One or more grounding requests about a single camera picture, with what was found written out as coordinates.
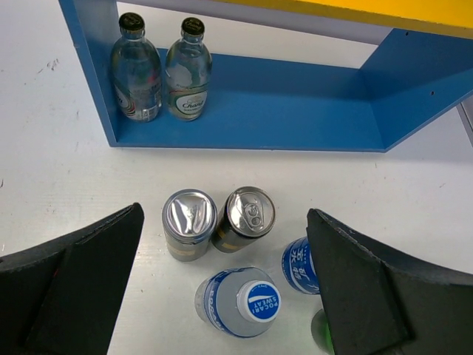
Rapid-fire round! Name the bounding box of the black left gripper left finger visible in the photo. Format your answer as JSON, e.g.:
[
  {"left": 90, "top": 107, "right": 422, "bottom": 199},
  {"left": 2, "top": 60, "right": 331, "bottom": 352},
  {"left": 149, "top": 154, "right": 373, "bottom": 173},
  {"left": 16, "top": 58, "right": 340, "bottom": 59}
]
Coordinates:
[{"left": 1, "top": 203, "right": 144, "bottom": 354}]

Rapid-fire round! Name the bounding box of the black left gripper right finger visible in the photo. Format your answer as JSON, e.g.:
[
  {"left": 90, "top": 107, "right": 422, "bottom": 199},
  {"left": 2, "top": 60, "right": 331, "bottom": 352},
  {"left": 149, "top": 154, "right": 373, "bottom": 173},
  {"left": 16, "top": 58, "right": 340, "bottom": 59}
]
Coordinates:
[{"left": 307, "top": 209, "right": 472, "bottom": 354}]

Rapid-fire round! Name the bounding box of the green glass bottle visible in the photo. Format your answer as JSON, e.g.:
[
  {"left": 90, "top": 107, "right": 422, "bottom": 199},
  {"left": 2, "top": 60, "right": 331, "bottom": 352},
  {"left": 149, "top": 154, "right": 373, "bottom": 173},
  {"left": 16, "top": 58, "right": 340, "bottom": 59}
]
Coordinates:
[{"left": 310, "top": 309, "right": 335, "bottom": 354}]

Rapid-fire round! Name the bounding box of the blue label plastic bottle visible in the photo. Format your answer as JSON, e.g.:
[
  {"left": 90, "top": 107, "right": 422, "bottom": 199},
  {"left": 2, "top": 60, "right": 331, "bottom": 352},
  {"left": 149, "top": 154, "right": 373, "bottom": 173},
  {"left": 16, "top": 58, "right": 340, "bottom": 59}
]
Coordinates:
[{"left": 282, "top": 237, "right": 320, "bottom": 295}]

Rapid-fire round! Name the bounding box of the Pocari Sweat plastic bottle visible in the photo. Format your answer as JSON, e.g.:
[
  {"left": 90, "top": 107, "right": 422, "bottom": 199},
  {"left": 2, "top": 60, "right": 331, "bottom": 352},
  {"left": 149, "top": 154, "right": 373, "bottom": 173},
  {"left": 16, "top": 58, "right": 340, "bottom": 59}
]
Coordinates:
[{"left": 194, "top": 267, "right": 282, "bottom": 339}]

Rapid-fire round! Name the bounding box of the grey beverage can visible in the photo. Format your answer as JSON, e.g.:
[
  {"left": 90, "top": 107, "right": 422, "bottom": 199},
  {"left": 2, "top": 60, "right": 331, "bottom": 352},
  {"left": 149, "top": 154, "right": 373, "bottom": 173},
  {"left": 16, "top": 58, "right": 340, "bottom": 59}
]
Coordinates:
[{"left": 162, "top": 189, "right": 217, "bottom": 262}]

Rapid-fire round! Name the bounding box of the black gold beverage can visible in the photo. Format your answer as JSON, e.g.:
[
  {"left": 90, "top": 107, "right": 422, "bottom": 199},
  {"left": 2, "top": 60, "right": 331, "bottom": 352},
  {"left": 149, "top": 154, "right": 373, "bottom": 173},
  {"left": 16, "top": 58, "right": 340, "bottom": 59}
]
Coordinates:
[{"left": 211, "top": 186, "right": 276, "bottom": 254}]

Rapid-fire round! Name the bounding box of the blue and yellow shelf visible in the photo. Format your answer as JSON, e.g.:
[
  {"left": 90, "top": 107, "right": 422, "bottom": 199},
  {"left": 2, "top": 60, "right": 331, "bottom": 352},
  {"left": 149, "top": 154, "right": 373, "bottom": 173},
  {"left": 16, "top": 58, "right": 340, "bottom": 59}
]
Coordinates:
[{"left": 61, "top": 1, "right": 472, "bottom": 152}]

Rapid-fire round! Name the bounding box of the clear glass bottle black cap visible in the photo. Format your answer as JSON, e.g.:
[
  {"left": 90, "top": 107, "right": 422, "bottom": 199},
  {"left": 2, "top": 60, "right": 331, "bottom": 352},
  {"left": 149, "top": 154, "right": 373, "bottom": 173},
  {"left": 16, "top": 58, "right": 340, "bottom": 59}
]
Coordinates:
[{"left": 110, "top": 12, "right": 162, "bottom": 123}]

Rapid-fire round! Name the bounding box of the clear Chang glass bottle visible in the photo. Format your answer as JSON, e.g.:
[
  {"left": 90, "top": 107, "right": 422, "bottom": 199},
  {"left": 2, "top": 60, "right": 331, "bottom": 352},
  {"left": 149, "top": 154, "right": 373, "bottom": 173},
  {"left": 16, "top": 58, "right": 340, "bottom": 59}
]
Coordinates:
[{"left": 165, "top": 17, "right": 213, "bottom": 121}]

